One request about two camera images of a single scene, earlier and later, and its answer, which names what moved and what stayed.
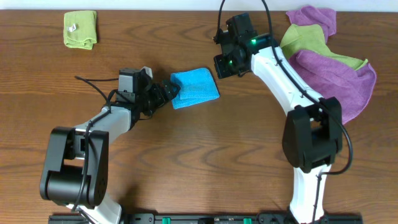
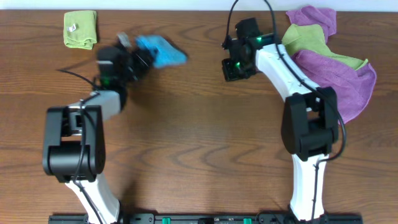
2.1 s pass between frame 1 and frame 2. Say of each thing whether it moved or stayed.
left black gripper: moved
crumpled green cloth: stayed
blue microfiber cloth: moved
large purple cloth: stayed
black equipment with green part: stayed
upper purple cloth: stayed
